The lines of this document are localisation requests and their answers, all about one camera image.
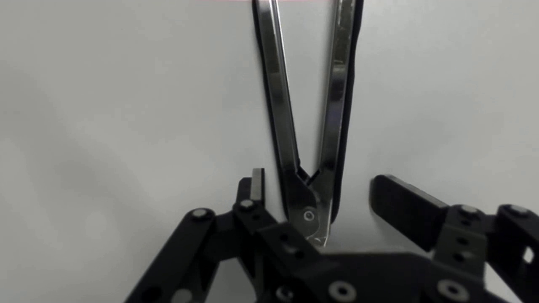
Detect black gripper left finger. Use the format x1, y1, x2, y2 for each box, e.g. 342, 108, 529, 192
125, 167, 322, 303

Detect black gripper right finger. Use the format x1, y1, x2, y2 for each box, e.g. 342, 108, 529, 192
369, 174, 539, 303

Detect black metal tongs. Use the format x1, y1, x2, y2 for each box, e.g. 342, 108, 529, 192
251, 0, 366, 250

